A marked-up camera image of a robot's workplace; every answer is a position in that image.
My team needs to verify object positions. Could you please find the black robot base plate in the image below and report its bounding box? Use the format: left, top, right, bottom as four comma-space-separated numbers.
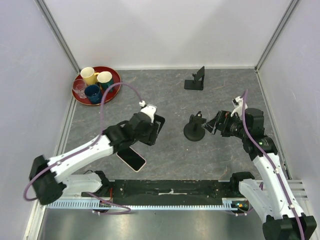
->
93, 179, 244, 206

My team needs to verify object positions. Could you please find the yellow mug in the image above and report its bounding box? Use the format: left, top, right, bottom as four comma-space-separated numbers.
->
80, 67, 99, 86

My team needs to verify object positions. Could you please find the light blue cable duct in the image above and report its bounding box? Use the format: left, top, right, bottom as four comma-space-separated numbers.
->
46, 198, 248, 211

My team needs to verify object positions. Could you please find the green mug white inside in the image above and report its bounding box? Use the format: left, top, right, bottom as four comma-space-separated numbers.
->
97, 71, 114, 91

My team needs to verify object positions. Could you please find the pink-cased smartphone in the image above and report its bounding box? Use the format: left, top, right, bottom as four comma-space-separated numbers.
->
116, 147, 147, 173

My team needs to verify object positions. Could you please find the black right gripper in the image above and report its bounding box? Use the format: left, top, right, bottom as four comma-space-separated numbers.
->
201, 109, 250, 140

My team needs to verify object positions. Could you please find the black smartphone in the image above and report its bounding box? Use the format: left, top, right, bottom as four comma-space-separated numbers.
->
152, 114, 166, 142

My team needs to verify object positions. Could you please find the black angled desk phone stand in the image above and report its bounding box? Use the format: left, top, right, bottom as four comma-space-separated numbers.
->
184, 66, 205, 91

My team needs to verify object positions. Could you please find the black round-base phone stand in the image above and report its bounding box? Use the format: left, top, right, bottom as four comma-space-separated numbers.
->
183, 111, 207, 142

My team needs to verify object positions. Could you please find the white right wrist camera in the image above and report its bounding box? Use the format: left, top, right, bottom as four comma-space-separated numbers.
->
230, 96, 244, 117

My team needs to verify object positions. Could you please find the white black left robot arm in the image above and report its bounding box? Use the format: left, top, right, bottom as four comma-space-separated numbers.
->
29, 112, 166, 206

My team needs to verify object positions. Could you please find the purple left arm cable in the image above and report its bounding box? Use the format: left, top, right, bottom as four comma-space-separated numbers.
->
23, 82, 146, 215

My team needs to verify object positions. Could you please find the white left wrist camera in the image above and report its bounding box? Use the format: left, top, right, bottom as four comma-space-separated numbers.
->
138, 100, 157, 123

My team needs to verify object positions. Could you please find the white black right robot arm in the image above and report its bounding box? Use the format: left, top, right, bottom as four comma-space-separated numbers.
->
204, 108, 317, 240

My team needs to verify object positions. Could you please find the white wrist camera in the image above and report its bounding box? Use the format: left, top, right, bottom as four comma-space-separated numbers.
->
230, 96, 244, 117
138, 100, 157, 123

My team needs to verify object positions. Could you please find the dark blue mug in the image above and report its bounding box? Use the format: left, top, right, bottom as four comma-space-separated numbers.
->
84, 84, 103, 105

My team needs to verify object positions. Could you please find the clear drinking glass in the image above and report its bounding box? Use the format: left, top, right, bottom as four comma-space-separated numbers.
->
72, 78, 87, 99

